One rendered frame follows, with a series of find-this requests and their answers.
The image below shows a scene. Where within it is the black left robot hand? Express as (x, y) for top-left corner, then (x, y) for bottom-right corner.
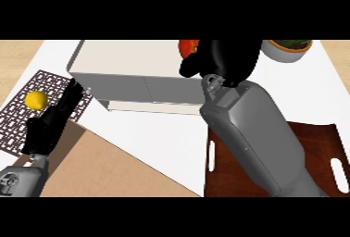
(21, 78), (86, 156)

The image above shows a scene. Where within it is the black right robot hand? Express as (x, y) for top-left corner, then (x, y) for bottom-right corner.
(178, 39), (265, 88)

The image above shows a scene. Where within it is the red tomato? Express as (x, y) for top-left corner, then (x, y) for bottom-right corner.
(178, 39), (202, 60)

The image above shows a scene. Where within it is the white tiered shelf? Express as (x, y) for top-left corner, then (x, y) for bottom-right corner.
(66, 39), (209, 116)

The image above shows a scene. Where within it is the brown wooden tray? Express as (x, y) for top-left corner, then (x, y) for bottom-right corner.
(205, 120), (350, 198)

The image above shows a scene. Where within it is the dark patterned placemat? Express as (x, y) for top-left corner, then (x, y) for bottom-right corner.
(0, 69), (95, 156)

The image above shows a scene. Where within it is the yellow lemon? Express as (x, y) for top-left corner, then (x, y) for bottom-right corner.
(24, 90), (49, 111)

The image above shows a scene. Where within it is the grey plant pot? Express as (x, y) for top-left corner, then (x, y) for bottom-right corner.
(261, 39), (315, 64)

